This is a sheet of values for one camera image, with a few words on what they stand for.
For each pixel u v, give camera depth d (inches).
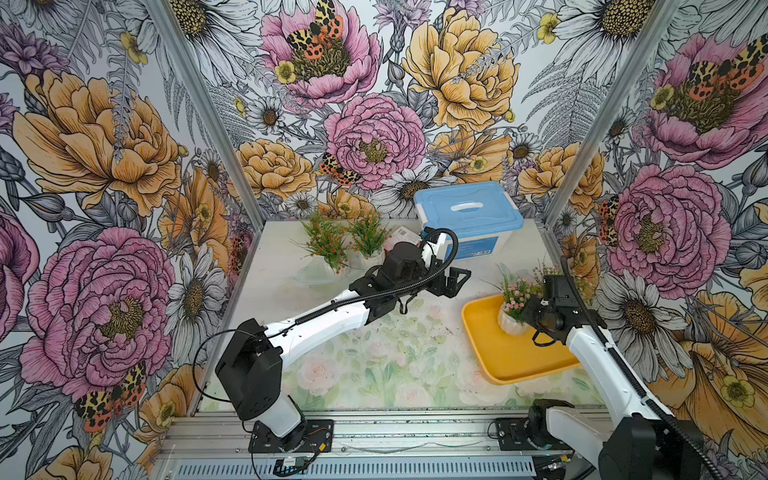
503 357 34.9
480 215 39.7
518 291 31.3
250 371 16.7
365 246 38.2
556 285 25.7
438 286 26.1
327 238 38.0
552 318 23.7
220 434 30.0
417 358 34.3
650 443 15.4
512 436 29.0
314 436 29.3
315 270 42.4
